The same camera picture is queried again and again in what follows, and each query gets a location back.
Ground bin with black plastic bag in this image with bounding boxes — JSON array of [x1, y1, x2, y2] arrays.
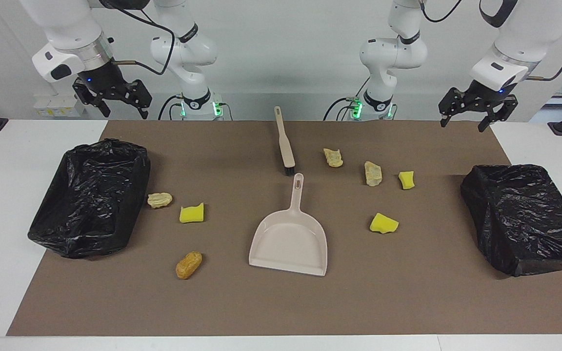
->
[[27, 138, 151, 259], [460, 164, 562, 277]]

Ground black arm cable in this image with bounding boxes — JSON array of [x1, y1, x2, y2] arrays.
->
[[98, 0, 177, 76], [420, 0, 562, 82]]

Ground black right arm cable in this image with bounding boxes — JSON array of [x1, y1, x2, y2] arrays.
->
[[98, 0, 177, 76]]

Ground notched yellow sponge piece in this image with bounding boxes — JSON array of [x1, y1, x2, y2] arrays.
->
[[179, 202, 205, 224]]

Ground white power socket boxes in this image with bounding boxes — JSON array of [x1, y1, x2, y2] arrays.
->
[[34, 94, 86, 117]]

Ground pale bread piece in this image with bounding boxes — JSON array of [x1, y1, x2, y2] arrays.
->
[[147, 192, 173, 209]]

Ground beige hand brush black bristles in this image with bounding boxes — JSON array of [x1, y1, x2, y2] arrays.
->
[[274, 106, 296, 176]]

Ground ridged tan bread chunk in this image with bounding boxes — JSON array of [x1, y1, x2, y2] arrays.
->
[[323, 148, 344, 168]]

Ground greyish bread chunk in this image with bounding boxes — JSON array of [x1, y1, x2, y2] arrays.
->
[[364, 161, 383, 187]]

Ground beige plastic dustpan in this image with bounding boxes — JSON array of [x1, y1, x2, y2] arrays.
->
[[248, 173, 328, 277]]

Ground brown bread roll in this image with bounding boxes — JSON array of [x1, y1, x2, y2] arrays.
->
[[175, 251, 203, 280]]

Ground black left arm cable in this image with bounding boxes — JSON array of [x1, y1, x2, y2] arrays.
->
[[420, 0, 562, 82]]

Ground brown table mat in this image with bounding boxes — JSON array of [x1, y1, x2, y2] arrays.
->
[[6, 120, 562, 337]]

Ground black base power cable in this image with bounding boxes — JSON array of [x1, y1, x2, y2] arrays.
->
[[323, 77, 370, 121], [158, 94, 184, 121]]

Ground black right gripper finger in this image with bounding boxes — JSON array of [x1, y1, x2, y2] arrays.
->
[[73, 80, 111, 117], [125, 79, 153, 119]]

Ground wedge yellow sponge piece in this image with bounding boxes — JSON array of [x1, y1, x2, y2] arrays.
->
[[369, 213, 400, 234]]

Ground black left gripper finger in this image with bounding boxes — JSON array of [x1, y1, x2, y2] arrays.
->
[[478, 96, 519, 133], [439, 88, 467, 128]]

